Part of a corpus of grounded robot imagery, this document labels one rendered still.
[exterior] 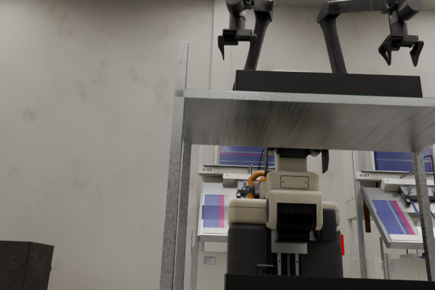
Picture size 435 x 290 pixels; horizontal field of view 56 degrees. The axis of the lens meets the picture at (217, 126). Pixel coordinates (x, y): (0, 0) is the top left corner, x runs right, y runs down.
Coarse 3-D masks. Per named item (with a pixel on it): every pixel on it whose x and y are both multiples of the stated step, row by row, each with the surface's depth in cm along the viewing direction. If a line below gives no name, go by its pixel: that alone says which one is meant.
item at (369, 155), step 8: (368, 152) 388; (432, 152) 385; (368, 160) 388; (432, 160) 385; (368, 168) 387; (360, 176) 379; (368, 176) 379; (384, 256) 310; (400, 256) 367; (408, 256) 351; (416, 256) 344; (424, 256) 350
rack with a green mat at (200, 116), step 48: (192, 96) 115; (240, 96) 115; (288, 96) 116; (336, 96) 116; (384, 96) 116; (240, 144) 155; (288, 144) 153; (336, 144) 151; (384, 144) 149; (432, 144) 147; (432, 240) 144
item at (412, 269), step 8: (352, 264) 391; (368, 264) 351; (376, 264) 337; (392, 264) 337; (400, 264) 338; (408, 264) 338; (416, 264) 338; (424, 264) 338; (352, 272) 390; (360, 272) 370; (368, 272) 350; (376, 272) 335; (392, 272) 335; (400, 272) 336; (408, 272) 336; (416, 272) 336; (424, 272) 336; (424, 280) 334
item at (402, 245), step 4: (392, 244) 313; (396, 244) 313; (400, 244) 313; (404, 244) 313; (408, 244) 313; (412, 244) 313; (416, 244) 313; (420, 244) 313; (392, 248) 315; (396, 248) 315; (400, 248) 315; (404, 248) 315; (408, 248) 315; (412, 248) 315; (416, 248) 315; (420, 248) 315
